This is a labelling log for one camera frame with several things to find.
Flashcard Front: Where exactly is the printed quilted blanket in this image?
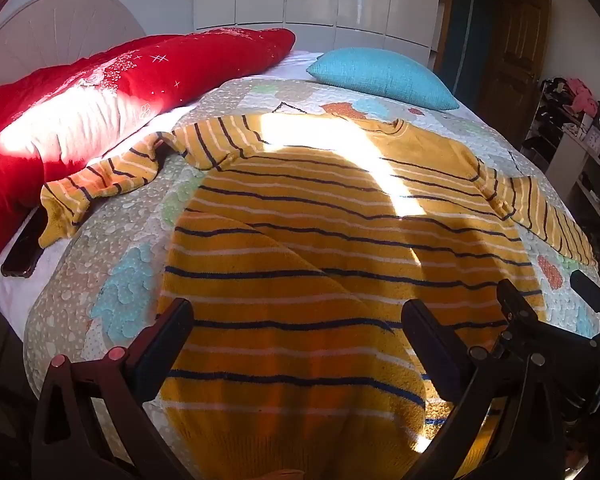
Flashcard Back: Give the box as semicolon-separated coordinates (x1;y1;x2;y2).
24;77;600;480

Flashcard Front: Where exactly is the pink cloth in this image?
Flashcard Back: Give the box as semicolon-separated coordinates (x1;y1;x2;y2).
565;78;597;114

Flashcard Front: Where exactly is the black smartphone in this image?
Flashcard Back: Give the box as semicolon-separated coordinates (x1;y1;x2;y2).
0;207;48;278

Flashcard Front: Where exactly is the cluttered white shelf unit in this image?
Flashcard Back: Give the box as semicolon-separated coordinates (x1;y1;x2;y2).
521;77;600;283

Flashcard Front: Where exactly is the turquoise knitted pillow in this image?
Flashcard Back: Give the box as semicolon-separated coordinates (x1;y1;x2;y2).
306;47;460;111

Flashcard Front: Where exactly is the red printed pillow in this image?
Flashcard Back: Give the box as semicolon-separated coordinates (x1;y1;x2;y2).
0;28;297;286

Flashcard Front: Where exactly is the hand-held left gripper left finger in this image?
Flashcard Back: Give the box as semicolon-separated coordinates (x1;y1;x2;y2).
31;298;195;480

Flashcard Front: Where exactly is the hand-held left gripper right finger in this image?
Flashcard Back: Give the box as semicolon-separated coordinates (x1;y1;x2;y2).
401;300;567;480

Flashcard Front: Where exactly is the yellow striped sweater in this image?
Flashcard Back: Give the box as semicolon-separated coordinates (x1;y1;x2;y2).
38;112;597;480

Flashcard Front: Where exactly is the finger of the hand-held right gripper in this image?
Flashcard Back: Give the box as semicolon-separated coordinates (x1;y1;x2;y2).
570;270;600;323
496;280;548;348

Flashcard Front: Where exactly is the brown wooden door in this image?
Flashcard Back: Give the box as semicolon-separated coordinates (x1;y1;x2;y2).
475;0;552;147

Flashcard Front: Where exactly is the pale round headboard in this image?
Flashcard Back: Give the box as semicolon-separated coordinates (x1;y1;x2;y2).
0;0;147;96

